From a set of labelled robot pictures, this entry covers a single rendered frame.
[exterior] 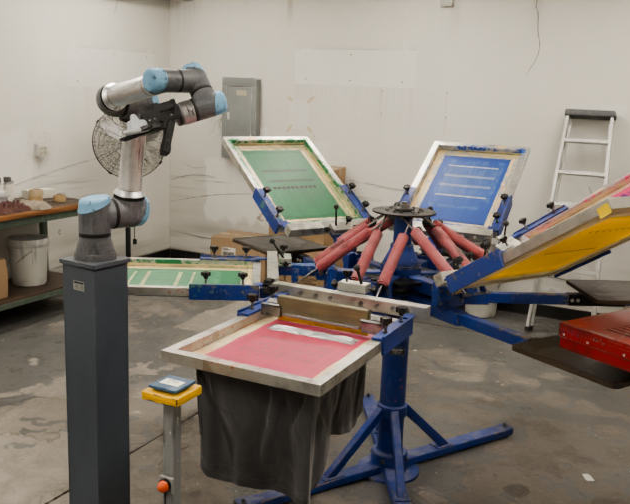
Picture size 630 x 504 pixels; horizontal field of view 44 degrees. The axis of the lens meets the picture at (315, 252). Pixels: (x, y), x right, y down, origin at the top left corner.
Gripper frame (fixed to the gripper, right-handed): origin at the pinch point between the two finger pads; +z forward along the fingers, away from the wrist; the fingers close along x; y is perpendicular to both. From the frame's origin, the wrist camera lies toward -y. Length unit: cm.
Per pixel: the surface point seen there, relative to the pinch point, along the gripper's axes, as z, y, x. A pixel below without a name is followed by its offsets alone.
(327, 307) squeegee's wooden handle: -55, -78, -29
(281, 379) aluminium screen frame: -19, -85, 20
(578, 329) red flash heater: -117, -106, 29
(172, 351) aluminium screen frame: 6, -70, -9
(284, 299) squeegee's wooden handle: -43, -71, -42
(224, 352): -11, -77, -15
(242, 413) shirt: -8, -96, -4
